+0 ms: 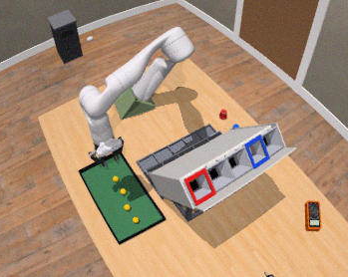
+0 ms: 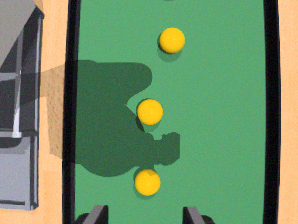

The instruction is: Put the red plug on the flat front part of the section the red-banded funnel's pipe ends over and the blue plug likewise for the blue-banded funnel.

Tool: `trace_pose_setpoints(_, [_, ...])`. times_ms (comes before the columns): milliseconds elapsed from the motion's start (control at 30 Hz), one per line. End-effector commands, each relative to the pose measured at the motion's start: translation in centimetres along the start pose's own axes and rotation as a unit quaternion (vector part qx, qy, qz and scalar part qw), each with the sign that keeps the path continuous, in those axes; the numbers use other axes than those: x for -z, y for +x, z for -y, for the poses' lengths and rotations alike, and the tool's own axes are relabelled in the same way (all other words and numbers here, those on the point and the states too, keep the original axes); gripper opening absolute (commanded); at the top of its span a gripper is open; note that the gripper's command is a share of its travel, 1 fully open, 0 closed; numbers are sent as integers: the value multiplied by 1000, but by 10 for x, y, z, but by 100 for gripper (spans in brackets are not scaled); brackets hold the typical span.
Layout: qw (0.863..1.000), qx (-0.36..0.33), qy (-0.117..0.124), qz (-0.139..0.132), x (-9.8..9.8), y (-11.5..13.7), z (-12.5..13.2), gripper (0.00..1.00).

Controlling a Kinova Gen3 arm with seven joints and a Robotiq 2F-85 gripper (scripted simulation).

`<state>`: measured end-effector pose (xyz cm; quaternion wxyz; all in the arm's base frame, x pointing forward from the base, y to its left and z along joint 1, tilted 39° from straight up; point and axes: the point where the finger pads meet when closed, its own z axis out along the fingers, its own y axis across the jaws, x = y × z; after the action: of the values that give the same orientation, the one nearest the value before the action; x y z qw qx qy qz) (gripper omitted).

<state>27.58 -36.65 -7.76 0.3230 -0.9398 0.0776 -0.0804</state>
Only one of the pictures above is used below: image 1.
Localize red rectangular frame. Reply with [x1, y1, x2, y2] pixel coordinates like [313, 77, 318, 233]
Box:
[184, 168, 216, 206]

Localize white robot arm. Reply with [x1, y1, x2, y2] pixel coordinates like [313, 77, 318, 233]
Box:
[79, 27, 194, 157]

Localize orange digital multimeter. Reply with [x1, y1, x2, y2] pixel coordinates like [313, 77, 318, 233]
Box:
[305, 200, 321, 231]

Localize blue square frame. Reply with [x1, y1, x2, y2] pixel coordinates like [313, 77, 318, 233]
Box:
[245, 135, 269, 169]

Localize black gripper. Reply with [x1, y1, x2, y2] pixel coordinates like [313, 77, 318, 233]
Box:
[89, 137, 124, 167]

